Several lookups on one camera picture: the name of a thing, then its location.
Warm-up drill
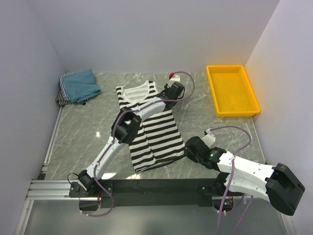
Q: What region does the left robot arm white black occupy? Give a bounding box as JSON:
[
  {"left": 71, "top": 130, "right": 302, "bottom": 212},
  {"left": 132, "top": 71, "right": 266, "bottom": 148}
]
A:
[{"left": 74, "top": 81, "right": 185, "bottom": 197}]

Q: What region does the yellow plastic tray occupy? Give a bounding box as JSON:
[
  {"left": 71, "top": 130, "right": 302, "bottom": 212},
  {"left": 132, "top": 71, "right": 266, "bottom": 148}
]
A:
[{"left": 206, "top": 65, "right": 261, "bottom": 117}]

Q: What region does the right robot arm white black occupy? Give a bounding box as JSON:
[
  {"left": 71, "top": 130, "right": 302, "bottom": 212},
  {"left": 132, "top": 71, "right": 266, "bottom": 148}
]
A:
[{"left": 185, "top": 137, "right": 305, "bottom": 216}]

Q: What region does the blue white striped folded top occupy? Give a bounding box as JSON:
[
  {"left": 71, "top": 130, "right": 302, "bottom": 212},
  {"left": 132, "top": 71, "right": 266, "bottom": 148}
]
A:
[{"left": 59, "top": 72, "right": 73, "bottom": 101}]

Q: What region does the aluminium extrusion rail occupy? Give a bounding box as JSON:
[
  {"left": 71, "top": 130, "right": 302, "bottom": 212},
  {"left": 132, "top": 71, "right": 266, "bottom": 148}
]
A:
[{"left": 26, "top": 178, "right": 74, "bottom": 201}]

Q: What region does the black white striped top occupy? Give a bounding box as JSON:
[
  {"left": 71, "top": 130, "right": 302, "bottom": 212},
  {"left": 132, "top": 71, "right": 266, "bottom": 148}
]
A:
[{"left": 116, "top": 80, "right": 184, "bottom": 173}]

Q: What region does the teal blue tank top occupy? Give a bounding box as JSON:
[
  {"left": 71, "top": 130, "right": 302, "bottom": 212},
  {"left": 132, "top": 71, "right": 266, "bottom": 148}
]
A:
[{"left": 66, "top": 69, "right": 101, "bottom": 102}]

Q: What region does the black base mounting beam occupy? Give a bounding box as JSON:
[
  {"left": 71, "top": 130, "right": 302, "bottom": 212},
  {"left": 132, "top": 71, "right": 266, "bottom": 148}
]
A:
[{"left": 69, "top": 179, "right": 225, "bottom": 211}]

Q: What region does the dark striped folded top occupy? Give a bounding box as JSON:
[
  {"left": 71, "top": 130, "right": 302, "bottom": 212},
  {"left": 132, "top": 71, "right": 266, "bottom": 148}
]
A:
[{"left": 55, "top": 90, "right": 88, "bottom": 106}]

